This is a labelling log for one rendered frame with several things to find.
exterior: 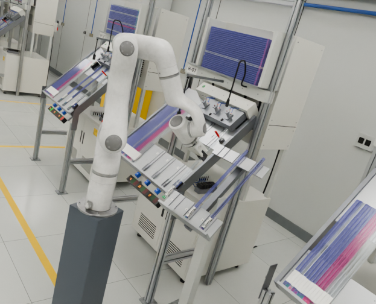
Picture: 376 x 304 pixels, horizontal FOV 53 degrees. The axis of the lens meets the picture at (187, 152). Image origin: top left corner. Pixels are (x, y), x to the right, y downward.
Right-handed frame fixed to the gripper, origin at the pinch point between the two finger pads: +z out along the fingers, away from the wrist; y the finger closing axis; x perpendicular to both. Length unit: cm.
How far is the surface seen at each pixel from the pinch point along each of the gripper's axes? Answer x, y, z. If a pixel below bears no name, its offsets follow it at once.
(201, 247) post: 36, -12, 34
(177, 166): 6.7, 24.9, 20.5
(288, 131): -62, 1, 62
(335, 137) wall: -120, 8, 155
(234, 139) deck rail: -25.9, 7.4, 25.0
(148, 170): 18.3, 40.1, 20.0
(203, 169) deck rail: 0.5, 9.8, 22.0
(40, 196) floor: 82, 151, 59
